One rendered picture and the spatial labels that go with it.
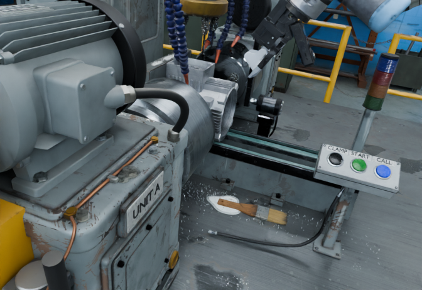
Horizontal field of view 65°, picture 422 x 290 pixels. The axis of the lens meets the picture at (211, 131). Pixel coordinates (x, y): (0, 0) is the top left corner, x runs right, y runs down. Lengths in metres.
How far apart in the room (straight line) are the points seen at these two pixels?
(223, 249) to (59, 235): 0.53
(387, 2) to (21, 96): 0.69
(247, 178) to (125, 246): 0.63
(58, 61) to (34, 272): 0.24
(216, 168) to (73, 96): 0.75
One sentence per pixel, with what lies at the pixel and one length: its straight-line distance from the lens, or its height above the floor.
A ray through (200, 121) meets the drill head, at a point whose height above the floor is 1.11.
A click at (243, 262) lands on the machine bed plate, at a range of 0.86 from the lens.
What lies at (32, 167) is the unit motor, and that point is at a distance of 0.44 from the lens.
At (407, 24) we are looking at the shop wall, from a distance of 6.05.
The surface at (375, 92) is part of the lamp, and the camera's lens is 1.27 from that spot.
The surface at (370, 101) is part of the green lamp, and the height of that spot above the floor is 1.06.
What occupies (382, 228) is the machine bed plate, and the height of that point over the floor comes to 0.80.
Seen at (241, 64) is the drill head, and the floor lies 1.11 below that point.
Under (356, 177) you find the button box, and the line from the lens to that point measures 0.79.
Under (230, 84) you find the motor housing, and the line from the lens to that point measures 1.00.
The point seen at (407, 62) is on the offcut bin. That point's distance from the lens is 5.66.
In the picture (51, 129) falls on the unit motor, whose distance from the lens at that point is 0.41.
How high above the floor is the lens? 1.43
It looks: 27 degrees down
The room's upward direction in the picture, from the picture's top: 7 degrees clockwise
